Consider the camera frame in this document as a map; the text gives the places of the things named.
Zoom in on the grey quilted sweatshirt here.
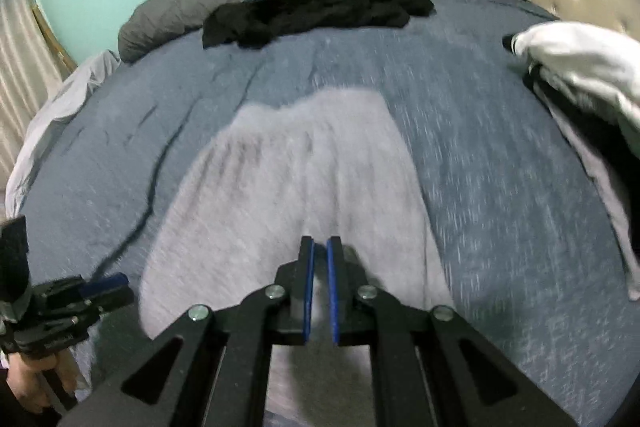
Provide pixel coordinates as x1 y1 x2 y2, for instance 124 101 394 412
138 85 457 427

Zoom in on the person left hand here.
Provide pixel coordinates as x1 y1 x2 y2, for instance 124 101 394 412
6 349 79 413

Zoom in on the blue patterned bed sheet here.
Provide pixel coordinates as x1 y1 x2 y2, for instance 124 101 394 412
22 0 639 426

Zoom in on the beige striped curtain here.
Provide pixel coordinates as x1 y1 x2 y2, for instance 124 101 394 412
0 0 66 193

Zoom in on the wooden furniture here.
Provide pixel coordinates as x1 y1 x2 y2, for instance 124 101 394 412
32 4 77 78

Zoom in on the black garment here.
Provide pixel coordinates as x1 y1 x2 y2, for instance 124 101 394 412
202 0 434 50

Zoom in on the white folded garment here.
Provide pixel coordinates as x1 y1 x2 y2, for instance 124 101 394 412
502 20 639 150

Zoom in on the black camera box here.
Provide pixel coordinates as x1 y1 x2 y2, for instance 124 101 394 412
0 216 32 323

